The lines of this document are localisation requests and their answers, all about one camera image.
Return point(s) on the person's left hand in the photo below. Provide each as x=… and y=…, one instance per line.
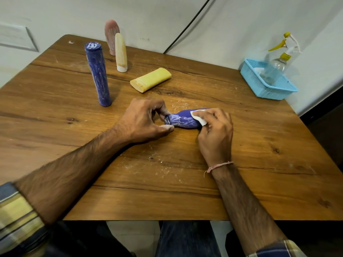
x=139, y=120

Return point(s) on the person's right hand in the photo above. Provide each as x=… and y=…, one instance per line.
x=217, y=139

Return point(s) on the person's left thumb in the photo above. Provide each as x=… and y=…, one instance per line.
x=166, y=128

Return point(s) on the person's right thumb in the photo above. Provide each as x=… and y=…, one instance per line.
x=203, y=130

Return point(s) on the white cloth piece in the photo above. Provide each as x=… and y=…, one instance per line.
x=199, y=119

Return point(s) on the short blue scribbled cylinder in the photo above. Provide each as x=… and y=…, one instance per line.
x=182, y=120

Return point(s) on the person's right forearm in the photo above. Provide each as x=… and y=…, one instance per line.
x=243, y=208

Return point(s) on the person's left forearm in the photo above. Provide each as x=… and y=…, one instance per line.
x=72, y=173

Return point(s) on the wooden table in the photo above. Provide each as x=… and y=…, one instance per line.
x=171, y=157

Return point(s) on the yellow rounded block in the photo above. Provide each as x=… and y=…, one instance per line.
x=150, y=79

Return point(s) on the light blue plastic basket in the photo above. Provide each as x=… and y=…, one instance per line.
x=270, y=89

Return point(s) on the tall blue scribbled cylinder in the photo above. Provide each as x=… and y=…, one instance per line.
x=98, y=74

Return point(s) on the cream rounded cylinder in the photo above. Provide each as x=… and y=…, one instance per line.
x=121, y=54

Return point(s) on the clear spray bottle yellow nozzle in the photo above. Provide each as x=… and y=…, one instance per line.
x=276, y=66

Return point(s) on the pink rounded cylinder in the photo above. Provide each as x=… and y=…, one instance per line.
x=110, y=34

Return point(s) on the blue jeans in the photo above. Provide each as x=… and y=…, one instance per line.
x=187, y=239

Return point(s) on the striped right shirt sleeve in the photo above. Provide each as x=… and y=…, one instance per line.
x=278, y=250

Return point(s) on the striped shirt sleeve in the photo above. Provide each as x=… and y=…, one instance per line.
x=18, y=222
x=278, y=250

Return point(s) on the striped left shirt sleeve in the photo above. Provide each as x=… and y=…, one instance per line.
x=18, y=222

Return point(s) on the white wall plate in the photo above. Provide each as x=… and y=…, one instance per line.
x=16, y=37

